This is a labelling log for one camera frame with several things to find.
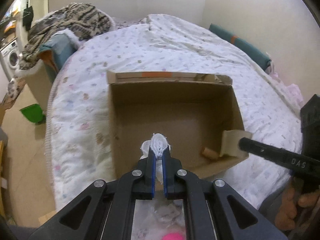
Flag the white washing machine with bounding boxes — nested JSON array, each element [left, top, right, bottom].
[[0, 39, 21, 81]]

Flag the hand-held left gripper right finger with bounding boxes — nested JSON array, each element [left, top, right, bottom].
[[162, 149, 288, 240]]

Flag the pile of white cloths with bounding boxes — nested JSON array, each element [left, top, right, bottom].
[[132, 199, 187, 240]]

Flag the teal pillow with orange stripe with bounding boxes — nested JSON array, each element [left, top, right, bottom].
[[209, 23, 272, 70]]

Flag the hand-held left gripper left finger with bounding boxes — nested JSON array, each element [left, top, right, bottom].
[[27, 147, 157, 240]]

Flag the small brown roll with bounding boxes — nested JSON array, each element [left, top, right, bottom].
[[201, 147, 220, 160]]

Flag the white sock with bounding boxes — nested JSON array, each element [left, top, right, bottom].
[[140, 133, 173, 161]]

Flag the pink soft ball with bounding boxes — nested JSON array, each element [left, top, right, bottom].
[[161, 232, 186, 240]]

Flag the dark hanging clothes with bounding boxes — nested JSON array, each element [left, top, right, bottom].
[[22, 5, 34, 32]]

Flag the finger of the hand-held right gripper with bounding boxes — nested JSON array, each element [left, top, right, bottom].
[[238, 137, 311, 173]]

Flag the pink cloth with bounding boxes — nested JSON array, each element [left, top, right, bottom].
[[266, 65, 304, 111]]

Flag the striped furry blanket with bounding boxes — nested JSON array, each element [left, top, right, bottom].
[[15, 2, 116, 72]]

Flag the brown cardboard box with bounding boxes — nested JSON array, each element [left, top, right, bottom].
[[106, 70, 253, 181]]

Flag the green dustpan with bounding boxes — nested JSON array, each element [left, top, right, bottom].
[[20, 104, 46, 125]]

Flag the teal cushion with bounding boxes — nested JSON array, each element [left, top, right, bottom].
[[39, 33, 78, 73]]

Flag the spotted cloth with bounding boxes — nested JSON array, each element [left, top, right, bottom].
[[4, 77, 26, 106]]

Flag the white printed quilt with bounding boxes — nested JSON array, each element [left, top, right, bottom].
[[46, 14, 305, 211]]

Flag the person's right hand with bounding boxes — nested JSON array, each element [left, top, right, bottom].
[[275, 182, 320, 234]]

